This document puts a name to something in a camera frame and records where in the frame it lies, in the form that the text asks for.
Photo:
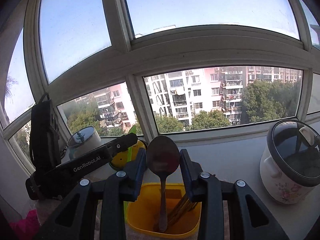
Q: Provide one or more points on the pink plaid cloth mat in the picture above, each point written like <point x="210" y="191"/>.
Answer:
<point x="69" y="215"/>

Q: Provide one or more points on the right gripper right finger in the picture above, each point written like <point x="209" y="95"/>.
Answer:
<point x="248" y="216"/>

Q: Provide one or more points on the black pot yellow lid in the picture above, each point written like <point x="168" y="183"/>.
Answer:
<point x="122" y="158"/>

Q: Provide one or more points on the metal spoon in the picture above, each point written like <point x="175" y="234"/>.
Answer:
<point x="162" y="159"/>

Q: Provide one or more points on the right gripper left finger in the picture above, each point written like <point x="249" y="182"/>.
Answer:
<point x="123" y="186"/>

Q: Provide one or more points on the gloved left hand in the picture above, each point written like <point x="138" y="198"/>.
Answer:
<point x="25" y="222"/>

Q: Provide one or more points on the white floral rice cooker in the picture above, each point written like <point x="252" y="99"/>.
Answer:
<point x="289" y="166"/>

